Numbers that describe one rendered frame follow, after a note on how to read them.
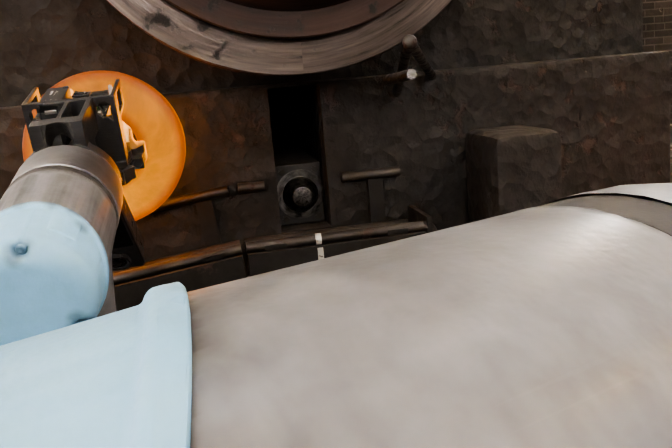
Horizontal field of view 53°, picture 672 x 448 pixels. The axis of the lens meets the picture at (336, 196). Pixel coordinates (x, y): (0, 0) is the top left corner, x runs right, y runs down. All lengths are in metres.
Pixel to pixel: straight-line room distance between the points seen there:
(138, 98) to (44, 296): 0.35
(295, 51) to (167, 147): 0.16
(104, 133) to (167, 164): 0.14
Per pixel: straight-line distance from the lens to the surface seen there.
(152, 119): 0.71
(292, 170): 0.83
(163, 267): 0.71
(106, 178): 0.50
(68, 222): 0.41
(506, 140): 0.75
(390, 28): 0.71
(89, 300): 0.40
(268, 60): 0.69
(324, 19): 0.68
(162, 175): 0.71
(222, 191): 0.78
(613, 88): 0.92
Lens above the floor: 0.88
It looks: 10 degrees down
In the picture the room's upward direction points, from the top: 5 degrees counter-clockwise
